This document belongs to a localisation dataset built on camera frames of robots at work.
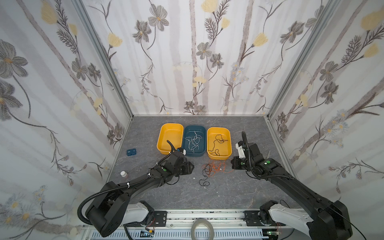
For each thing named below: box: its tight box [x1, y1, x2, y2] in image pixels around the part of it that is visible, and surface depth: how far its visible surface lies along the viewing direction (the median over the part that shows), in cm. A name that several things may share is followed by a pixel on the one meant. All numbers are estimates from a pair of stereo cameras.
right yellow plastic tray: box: [206, 127, 232, 160], surface depth 105 cm
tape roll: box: [190, 218, 215, 240], surface depth 70 cm
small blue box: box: [126, 148, 137, 157], surface depth 100 cm
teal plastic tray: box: [182, 125, 207, 157], surface depth 106 cm
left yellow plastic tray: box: [157, 123, 184, 155], surface depth 109 cm
